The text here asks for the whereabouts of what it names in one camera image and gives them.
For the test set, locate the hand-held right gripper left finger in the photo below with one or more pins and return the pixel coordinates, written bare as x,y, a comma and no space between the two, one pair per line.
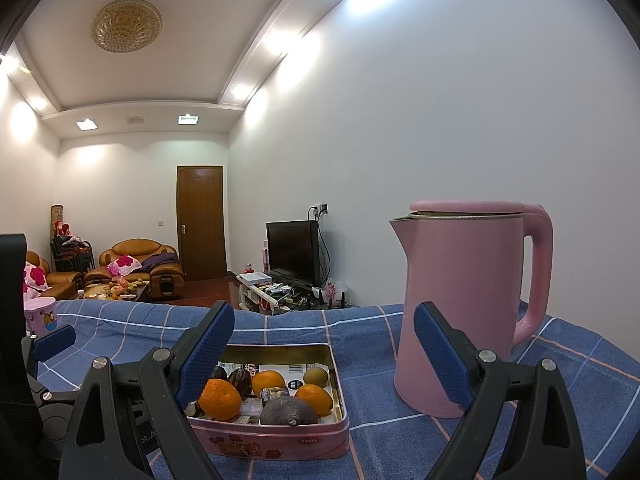
205,360

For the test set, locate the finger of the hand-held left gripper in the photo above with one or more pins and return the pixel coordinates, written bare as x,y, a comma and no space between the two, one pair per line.
55,340
60,398

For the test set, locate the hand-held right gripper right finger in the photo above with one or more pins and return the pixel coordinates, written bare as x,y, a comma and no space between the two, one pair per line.
440,355

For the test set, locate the large orange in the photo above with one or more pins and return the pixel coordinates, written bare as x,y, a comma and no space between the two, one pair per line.
220,400

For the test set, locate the small orange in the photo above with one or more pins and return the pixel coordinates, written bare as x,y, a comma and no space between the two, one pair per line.
315,399
267,381

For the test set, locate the round purple fruit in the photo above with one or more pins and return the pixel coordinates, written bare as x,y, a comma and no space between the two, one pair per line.
287,411

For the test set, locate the pink metal tin box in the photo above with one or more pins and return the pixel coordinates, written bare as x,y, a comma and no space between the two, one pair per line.
280,442

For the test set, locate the yellow-green round fruit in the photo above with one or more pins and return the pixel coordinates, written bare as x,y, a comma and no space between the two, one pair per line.
316,375

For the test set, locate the pink cartoon mug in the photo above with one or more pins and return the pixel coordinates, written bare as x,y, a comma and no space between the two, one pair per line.
42,315

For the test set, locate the brown leather sofa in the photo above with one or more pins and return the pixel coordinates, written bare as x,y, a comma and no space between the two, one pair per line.
65,280

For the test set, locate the pink flowered pillow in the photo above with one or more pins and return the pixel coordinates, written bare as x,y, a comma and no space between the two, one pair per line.
124,265
36,276

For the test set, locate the dark coffee table with food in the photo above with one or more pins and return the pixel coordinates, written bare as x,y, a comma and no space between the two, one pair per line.
115,291

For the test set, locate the white television stand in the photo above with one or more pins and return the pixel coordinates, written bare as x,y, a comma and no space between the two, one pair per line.
250,296

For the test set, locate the blue plaid blanket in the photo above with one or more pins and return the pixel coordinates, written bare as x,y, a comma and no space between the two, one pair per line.
370,410

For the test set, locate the stacked chairs with clothes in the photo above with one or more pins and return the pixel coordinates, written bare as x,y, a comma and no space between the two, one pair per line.
72,252

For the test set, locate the printed paper sheets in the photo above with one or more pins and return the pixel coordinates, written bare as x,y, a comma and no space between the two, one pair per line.
295,370

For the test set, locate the pink electric kettle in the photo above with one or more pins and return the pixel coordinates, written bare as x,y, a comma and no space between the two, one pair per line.
450,260

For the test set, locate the flat white box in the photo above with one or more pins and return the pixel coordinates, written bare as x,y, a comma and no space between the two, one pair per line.
254,277

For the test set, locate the purple cloth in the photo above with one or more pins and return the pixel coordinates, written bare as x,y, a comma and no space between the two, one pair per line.
162,261

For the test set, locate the brown leather armchair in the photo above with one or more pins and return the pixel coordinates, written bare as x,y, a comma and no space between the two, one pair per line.
135,247

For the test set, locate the tall patterned scroll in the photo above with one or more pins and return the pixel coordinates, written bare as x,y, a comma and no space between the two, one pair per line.
56,217

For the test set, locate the pink flowered bag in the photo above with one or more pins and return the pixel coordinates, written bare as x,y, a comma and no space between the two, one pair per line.
333,292

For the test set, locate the black television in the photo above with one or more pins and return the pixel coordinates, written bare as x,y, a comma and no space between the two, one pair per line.
292,252

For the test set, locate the brown wooden door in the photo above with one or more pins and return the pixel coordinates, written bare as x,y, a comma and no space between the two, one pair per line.
200,220

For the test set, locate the square recessed ceiling light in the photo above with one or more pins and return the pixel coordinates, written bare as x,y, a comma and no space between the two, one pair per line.
86,123
188,119

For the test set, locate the round crystal ceiling lamp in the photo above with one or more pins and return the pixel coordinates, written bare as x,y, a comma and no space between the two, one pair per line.
126,26

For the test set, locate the wall power outlet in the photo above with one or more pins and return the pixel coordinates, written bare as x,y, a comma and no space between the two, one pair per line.
319,209

